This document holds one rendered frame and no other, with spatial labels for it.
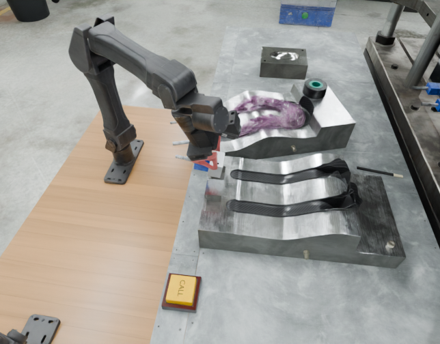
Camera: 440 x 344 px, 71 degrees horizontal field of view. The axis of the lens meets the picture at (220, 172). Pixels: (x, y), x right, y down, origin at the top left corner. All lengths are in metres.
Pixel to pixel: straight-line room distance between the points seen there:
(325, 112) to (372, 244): 0.46
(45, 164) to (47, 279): 1.59
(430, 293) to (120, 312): 0.73
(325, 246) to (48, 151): 2.10
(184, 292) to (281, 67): 1.02
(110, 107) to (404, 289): 0.87
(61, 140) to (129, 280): 1.87
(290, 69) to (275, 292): 0.96
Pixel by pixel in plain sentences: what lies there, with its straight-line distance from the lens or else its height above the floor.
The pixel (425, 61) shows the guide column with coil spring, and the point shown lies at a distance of 1.57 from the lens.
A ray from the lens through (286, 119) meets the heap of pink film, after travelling 1.07.
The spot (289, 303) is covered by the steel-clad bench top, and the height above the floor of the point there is 0.80.
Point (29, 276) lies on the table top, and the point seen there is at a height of 0.80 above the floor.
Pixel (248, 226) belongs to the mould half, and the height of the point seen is 0.89.
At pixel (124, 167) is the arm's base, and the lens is 1.05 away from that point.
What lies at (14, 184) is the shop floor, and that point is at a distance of 2.41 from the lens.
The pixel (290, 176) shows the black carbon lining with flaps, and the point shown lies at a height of 0.89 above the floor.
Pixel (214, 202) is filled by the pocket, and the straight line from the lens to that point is 0.85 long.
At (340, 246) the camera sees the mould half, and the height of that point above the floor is 0.88.
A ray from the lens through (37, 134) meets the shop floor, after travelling 2.73.
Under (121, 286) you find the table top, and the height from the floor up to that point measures 0.80.
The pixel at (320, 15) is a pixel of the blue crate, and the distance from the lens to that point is 4.09.
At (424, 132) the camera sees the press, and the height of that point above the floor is 0.79.
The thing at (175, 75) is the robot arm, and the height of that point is 1.21.
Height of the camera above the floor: 1.54
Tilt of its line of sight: 48 degrees down
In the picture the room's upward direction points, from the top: straight up
